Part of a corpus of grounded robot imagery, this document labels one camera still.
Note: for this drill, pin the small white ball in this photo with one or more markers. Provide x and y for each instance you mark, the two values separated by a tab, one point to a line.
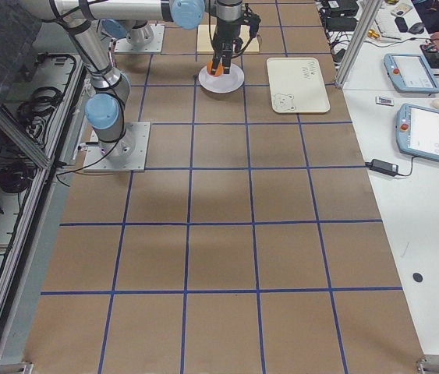
435	104

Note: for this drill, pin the black round cap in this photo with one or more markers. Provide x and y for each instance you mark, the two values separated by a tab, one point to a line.
417	277

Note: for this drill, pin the orange fruit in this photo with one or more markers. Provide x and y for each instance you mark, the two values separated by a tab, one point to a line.
218	71

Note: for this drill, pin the cream bear tray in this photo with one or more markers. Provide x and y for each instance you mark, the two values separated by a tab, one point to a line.
297	86

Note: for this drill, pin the aluminium frame post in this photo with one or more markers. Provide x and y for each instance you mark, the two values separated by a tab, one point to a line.
369	11

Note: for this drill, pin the black power adapter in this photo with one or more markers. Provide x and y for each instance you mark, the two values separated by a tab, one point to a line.
382	167

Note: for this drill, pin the far blue teach pendant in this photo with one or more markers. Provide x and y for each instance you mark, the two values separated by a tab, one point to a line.
410	74

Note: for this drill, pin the small printed card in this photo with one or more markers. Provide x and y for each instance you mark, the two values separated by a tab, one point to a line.
386	101

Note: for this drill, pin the black computer mouse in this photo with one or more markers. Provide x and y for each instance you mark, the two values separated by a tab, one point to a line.
416	28

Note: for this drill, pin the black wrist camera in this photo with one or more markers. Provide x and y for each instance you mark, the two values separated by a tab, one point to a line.
252	20

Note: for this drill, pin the blue teach pendant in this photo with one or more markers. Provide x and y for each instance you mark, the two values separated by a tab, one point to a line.
410	74
417	131

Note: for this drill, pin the white round plate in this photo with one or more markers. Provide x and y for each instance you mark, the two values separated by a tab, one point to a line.
223	84

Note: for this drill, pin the near blue teach pendant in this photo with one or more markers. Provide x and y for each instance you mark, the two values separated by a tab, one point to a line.
417	131

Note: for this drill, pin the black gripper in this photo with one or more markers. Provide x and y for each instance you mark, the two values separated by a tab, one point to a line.
225	28

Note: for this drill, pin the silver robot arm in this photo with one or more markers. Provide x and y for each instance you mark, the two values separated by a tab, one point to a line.
136	32
76	16

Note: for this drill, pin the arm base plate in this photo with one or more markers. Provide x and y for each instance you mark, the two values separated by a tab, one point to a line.
130	153
154	47

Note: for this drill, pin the gold metal cylinder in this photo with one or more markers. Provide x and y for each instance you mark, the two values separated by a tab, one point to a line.
373	34

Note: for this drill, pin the wooden cutting board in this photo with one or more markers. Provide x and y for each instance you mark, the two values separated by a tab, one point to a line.
203	41

